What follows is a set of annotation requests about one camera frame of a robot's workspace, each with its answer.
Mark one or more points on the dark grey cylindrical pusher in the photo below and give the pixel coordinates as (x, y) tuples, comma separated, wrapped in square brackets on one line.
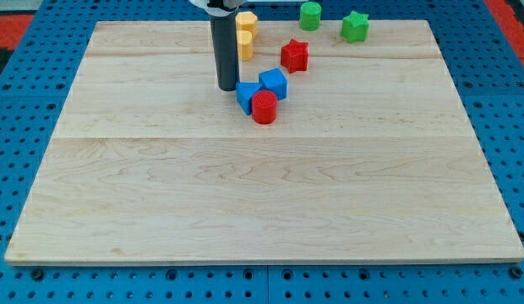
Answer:
[(224, 39)]

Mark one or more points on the yellow half-cylinder block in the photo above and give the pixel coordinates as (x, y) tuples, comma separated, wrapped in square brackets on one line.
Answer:
[(245, 47)]

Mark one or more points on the light wooden board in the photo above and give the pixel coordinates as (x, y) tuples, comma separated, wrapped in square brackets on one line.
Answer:
[(372, 158)]

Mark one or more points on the blue triangle block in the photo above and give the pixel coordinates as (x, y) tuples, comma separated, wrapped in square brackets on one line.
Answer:
[(244, 93)]

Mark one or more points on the blue cube block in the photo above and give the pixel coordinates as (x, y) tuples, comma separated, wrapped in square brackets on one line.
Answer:
[(275, 81)]

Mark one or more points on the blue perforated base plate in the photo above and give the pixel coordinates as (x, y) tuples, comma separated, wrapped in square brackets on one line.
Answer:
[(33, 86)]

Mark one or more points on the green star block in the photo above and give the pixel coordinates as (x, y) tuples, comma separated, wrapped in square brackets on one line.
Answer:
[(354, 27)]

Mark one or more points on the red star block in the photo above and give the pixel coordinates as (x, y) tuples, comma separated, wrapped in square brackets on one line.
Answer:
[(294, 56)]

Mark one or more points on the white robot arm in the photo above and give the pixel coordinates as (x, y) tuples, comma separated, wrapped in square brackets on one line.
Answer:
[(222, 14)]

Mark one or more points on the red cylinder block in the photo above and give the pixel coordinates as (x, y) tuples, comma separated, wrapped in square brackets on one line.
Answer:
[(264, 106)]

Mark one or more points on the green cylinder block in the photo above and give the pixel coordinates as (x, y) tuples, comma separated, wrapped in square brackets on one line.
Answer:
[(310, 13)]

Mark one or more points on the yellow hexagon block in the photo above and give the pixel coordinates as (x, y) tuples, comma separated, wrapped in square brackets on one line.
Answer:
[(247, 21)]

